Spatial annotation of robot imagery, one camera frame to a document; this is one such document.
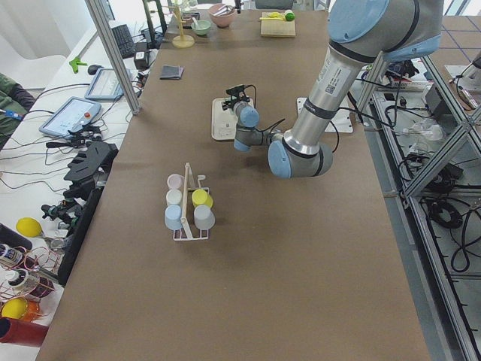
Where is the far teach pendant tablet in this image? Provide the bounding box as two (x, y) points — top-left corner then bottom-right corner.
(84, 68), (123, 102)

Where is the yellow lemon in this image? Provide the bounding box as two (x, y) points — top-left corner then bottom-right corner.
(16, 217), (43, 238)
(1, 298), (28, 320)

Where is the red cylinder can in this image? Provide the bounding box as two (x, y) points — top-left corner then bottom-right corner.
(1, 317), (49, 347)

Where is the green bowl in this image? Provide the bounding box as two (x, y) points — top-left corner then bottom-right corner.
(191, 20), (212, 36)

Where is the green lime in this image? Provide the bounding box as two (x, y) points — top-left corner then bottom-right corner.
(283, 11), (295, 22)

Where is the aluminium frame post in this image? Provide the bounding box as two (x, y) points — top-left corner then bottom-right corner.
(85, 0), (141, 116)

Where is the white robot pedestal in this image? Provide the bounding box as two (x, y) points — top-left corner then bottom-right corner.
(296, 97), (353, 134)

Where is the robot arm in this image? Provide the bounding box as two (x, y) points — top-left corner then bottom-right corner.
(222, 0), (443, 178)

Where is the yellow-green cup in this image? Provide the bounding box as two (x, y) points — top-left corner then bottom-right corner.
(192, 188), (213, 208)

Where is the wooden mug tree stand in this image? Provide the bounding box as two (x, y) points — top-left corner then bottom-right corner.
(170, 1), (195, 49)

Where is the wooden rack handle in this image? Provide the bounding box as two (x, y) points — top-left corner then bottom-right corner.
(181, 162), (192, 225)

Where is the pink cup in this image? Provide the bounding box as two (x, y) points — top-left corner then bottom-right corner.
(167, 174), (184, 190)

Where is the metal scoop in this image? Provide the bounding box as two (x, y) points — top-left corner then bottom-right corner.
(213, 5), (237, 16)

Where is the yellow plastic knife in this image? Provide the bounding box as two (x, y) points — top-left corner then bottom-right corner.
(260, 12), (284, 20)

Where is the pink bowl with ice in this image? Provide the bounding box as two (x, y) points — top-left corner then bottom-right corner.
(208, 4), (237, 28)

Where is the near teach pendant tablet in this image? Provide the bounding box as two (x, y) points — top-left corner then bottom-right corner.
(38, 97), (101, 138)

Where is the black computer mouse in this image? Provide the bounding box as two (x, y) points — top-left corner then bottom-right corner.
(87, 65), (103, 75)

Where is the cream rabbit tray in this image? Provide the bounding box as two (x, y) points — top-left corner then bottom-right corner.
(211, 98), (259, 141)

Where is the yellow lemon lower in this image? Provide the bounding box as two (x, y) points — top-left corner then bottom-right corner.
(1, 298), (28, 320)

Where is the folded grey cloth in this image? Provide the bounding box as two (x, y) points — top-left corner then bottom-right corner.
(159, 65), (184, 80)

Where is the light blue cup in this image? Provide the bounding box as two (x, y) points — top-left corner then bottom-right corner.
(165, 204), (183, 231)

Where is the black power adapter box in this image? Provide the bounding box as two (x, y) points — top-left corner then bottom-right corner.
(134, 41), (158, 71)

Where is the white wire cup rack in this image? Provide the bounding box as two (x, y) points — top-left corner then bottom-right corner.
(172, 174), (210, 241)

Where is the black tool holder rack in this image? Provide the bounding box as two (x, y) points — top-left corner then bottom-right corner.
(41, 141), (119, 286)

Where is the white cream cup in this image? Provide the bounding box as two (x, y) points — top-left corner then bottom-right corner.
(165, 189), (183, 206)

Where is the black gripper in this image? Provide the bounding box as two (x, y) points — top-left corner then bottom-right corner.
(222, 84), (250, 111)
(234, 0), (242, 14)

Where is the green clamp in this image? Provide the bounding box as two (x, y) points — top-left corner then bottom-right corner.
(68, 56), (87, 74)

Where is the bamboo cutting board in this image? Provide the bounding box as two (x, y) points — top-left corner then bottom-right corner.
(259, 10), (296, 38)

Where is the pale grey-blue cup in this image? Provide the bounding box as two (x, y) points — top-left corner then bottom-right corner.
(194, 205), (216, 230)

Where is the black keyboard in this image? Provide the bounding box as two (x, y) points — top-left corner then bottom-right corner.
(111, 24), (135, 59)

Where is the yellow lemon upper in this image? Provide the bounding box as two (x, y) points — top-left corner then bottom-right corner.
(16, 217), (43, 238)

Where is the copper wire bottle rack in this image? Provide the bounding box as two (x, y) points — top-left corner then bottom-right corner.
(1, 244), (58, 301)

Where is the teach pendant tablet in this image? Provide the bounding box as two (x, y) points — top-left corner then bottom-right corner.
(38, 97), (101, 138)
(84, 68), (123, 102)

